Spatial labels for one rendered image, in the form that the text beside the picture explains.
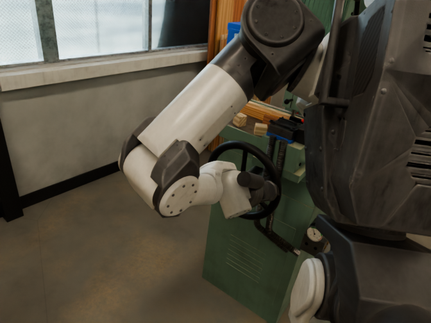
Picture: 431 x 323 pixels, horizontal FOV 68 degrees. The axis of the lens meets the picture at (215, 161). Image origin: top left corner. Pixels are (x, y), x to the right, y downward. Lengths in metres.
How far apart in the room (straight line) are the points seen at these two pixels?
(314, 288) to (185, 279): 1.29
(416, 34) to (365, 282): 0.30
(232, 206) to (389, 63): 0.44
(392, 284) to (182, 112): 0.37
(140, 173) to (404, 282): 0.40
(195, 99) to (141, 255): 1.52
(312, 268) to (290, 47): 0.36
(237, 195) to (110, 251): 1.33
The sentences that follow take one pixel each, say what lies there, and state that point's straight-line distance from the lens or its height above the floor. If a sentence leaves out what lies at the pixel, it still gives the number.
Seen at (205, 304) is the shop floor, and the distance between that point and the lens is 1.73.
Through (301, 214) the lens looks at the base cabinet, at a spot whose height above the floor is 0.67.
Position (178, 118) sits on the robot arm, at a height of 1.21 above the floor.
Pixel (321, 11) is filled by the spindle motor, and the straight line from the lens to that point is 1.15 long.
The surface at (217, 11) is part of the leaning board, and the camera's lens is 2.67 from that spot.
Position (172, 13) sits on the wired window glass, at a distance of 2.65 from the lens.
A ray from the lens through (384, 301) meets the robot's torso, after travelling 0.49.
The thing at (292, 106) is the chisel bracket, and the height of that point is 1.01.
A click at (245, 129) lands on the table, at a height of 0.90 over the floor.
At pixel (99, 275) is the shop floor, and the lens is 1.86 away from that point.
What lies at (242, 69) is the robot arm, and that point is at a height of 1.28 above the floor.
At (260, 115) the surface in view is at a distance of 1.37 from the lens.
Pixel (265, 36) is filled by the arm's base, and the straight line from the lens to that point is 0.48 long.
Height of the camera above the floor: 1.40
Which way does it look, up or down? 30 degrees down
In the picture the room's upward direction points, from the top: 7 degrees clockwise
